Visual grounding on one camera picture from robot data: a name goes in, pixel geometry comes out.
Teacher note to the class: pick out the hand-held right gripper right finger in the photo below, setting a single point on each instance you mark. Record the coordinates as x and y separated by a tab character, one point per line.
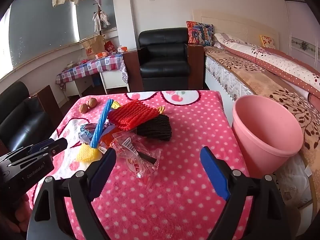
215	172

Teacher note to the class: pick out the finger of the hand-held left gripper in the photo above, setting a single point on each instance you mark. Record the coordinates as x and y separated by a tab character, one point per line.
60	145
43	143

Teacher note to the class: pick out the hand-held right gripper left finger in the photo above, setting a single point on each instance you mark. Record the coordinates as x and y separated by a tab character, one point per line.
100	172

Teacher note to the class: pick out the yellow foam fruit net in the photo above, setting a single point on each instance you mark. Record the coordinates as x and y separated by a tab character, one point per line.
85	153

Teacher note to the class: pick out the clear plastic wrapper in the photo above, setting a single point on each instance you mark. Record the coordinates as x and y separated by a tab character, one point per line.
140	162

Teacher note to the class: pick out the blue foam fruit net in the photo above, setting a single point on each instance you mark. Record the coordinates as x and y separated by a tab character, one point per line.
100	127

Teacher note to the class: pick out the pink plastic bucket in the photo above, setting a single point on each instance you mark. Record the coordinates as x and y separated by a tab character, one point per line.
262	130

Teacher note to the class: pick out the red foam fruit net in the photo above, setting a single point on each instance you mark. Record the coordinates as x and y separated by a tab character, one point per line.
135	115

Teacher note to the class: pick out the black foam fruit net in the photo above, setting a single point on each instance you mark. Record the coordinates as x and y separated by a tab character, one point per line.
155	127

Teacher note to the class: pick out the person's left hand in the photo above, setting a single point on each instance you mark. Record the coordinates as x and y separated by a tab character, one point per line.
22	212

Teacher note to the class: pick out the blue crumpled wrapper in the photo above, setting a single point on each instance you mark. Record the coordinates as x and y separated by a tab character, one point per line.
86	133

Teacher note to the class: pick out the black leather sofa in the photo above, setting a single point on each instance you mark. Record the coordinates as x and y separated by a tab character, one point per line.
20	120

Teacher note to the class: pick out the orange snack wrapper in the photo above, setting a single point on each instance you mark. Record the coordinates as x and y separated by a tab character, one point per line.
108	140

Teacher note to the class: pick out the brown wooden side table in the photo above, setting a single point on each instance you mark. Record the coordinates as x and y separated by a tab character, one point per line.
50	107

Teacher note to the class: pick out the brown walnut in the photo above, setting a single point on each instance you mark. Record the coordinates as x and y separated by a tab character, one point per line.
92	102
83	108

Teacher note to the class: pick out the gold foil wrapper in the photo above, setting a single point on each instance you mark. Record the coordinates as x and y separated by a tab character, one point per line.
115	104
161	109

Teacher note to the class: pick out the white table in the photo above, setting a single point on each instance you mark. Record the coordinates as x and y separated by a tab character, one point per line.
112	80

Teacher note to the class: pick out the checkered cloth side table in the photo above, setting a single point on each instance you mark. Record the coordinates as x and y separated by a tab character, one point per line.
95	66

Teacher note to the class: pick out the bed with floral blanket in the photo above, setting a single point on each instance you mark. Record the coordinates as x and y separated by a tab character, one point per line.
265	82

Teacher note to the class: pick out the brown paper bag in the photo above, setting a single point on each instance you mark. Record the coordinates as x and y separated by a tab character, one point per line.
93	46

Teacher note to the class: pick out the dark wooden side cabinet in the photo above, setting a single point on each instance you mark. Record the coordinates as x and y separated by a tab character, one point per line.
196	67

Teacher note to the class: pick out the small white orange box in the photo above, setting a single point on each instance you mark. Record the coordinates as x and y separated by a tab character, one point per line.
123	48

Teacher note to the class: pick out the wooden coat rack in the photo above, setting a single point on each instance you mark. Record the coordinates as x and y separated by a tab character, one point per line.
100	33

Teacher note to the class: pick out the large window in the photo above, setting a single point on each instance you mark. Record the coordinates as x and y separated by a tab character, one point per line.
42	22

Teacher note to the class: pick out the black leather armchair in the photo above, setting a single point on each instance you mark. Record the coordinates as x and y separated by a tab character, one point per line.
162	62

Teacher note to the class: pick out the floral pink white quilt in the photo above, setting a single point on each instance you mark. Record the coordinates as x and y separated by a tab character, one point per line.
275	62

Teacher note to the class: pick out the white garment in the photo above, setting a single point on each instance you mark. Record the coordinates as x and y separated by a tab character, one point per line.
100	21

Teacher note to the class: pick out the colourful printed pillow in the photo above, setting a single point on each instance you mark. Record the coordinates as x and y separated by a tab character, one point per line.
200	33

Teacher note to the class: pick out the yellow floral pillow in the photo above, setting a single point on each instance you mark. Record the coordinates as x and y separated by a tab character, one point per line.
267	41

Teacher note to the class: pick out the cream bed headboard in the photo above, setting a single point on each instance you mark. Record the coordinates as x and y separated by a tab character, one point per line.
237	25

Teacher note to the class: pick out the white wardrobe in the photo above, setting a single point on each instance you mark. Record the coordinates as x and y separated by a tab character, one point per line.
302	30

